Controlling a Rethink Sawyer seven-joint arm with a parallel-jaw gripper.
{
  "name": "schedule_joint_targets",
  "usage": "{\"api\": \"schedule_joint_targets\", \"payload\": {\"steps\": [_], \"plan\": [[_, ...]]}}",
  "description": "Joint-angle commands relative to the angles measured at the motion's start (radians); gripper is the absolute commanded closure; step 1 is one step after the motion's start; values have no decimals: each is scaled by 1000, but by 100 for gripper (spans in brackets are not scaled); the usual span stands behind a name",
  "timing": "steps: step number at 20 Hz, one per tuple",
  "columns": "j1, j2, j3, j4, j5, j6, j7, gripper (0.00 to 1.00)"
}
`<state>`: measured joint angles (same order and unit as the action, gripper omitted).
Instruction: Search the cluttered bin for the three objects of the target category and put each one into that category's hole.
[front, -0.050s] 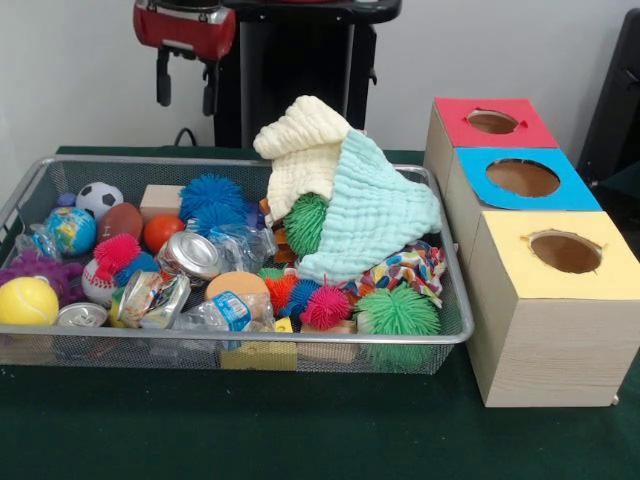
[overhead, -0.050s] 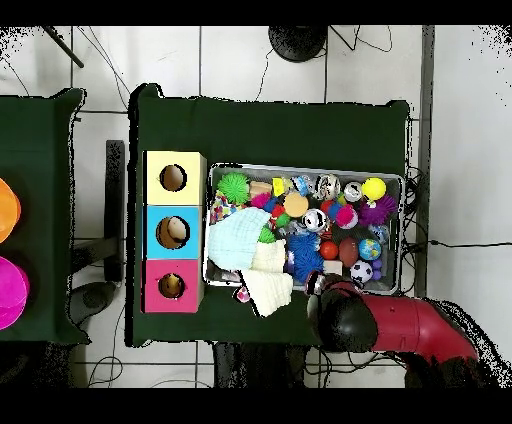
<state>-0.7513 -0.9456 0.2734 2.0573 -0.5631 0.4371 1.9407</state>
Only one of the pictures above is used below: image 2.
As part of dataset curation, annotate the cream waffle cloth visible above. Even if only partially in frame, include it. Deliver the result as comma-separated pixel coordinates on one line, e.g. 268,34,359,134
238,238,296,318

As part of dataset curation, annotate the light teal waffle cloth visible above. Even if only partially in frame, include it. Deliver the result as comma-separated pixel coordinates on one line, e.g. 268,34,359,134
205,206,274,273

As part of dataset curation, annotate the wooden box with three holes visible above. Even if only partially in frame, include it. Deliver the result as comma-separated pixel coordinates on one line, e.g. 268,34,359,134
142,149,209,315

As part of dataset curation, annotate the blue spiky ball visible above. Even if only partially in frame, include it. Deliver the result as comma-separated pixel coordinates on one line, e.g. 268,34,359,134
285,231,325,286

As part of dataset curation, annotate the red orange ball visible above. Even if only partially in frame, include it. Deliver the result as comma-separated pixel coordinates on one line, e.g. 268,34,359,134
319,239,341,261

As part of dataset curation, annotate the small soccer ball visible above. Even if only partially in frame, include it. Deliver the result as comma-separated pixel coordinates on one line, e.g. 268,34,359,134
350,259,375,285

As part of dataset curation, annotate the blue globe ball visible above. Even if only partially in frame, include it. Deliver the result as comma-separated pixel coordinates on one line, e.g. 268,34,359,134
358,237,383,262

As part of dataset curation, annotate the pink pompom ball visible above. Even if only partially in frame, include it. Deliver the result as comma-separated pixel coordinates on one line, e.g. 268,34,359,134
335,205,360,230

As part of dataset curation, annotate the purple spiky ball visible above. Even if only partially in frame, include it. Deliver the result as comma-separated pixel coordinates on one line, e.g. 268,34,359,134
358,194,400,229

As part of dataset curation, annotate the large yellow ball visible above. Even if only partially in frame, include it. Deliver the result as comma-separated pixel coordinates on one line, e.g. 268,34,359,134
361,176,388,202

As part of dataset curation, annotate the green spiky ball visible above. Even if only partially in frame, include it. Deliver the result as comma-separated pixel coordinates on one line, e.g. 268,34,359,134
216,171,252,206

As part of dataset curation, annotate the black panel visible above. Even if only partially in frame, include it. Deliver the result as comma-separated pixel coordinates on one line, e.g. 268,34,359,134
103,139,128,283

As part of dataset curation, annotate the black round base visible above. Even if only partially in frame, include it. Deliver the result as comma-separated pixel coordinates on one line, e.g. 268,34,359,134
268,25,329,63

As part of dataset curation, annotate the dark green side tablecloth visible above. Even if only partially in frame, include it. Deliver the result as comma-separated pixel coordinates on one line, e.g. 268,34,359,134
0,87,88,345

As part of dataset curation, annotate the pink disc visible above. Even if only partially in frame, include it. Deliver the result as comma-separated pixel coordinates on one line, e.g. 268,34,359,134
0,255,31,331

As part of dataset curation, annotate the orange disc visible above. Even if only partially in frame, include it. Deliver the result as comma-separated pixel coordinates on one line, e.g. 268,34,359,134
0,177,23,245

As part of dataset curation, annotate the black rod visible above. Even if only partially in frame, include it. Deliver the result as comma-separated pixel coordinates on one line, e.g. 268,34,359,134
41,25,85,69

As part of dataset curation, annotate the clear wire mesh bin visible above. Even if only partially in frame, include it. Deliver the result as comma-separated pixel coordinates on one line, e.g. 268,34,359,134
203,163,405,297

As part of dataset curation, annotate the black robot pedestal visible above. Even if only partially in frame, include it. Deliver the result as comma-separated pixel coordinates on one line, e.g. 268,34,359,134
209,342,321,389

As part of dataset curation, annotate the long black floor cable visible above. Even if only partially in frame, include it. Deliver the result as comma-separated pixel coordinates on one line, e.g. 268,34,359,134
427,237,512,249

